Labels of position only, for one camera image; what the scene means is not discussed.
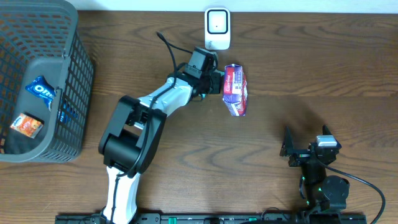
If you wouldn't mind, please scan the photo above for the purple sanitary pad pack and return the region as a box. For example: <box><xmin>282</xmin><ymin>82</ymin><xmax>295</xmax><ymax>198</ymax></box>
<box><xmin>223</xmin><ymin>64</ymin><xmax>248</xmax><ymax>116</ymax></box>

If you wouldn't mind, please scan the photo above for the blue Oreo cookie pack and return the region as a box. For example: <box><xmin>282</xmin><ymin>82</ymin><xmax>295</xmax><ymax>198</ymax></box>
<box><xmin>25</xmin><ymin>76</ymin><xmax>56</xmax><ymax>111</ymax></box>

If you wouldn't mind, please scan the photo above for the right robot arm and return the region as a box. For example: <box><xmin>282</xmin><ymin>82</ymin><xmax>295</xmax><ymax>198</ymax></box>
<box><xmin>280</xmin><ymin>125</ymin><xmax>349</xmax><ymax>213</ymax></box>

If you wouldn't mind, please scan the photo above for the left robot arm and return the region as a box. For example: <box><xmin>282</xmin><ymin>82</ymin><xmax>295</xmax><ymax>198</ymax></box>
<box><xmin>98</xmin><ymin>70</ymin><xmax>224</xmax><ymax>223</ymax></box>

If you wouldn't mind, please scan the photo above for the white barcode scanner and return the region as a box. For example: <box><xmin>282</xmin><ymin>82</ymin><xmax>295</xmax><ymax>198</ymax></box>
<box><xmin>205</xmin><ymin>7</ymin><xmax>231</xmax><ymax>50</ymax></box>

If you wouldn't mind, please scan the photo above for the grey plastic mesh basket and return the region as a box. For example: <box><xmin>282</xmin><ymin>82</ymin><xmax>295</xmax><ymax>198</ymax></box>
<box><xmin>1</xmin><ymin>1</ymin><xmax>95</xmax><ymax>163</ymax></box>

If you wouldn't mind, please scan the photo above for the orange snack packet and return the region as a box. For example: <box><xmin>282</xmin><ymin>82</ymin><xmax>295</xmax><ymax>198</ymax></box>
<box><xmin>10</xmin><ymin>113</ymin><xmax>44</xmax><ymax>139</ymax></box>

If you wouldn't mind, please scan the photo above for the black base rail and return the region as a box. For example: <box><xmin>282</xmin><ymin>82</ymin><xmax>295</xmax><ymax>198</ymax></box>
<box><xmin>55</xmin><ymin>212</ymin><xmax>368</xmax><ymax>224</ymax></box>

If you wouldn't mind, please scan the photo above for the left black cable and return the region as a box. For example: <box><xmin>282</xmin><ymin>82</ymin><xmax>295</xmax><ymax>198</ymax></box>
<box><xmin>155</xmin><ymin>30</ymin><xmax>195</xmax><ymax>78</ymax></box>

